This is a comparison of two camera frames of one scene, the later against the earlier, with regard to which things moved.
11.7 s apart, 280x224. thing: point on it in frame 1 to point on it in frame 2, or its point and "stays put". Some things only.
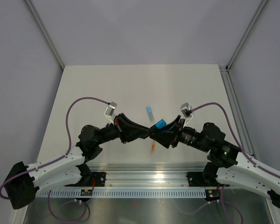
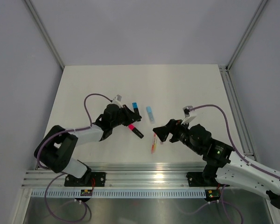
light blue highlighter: x=150 y=114 stays put
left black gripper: x=128 y=130 to x=130 y=116
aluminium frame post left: x=31 y=8 stays put
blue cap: x=161 y=123 to x=135 y=105
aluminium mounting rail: x=147 y=174 stays put
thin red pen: x=152 y=148 stays put
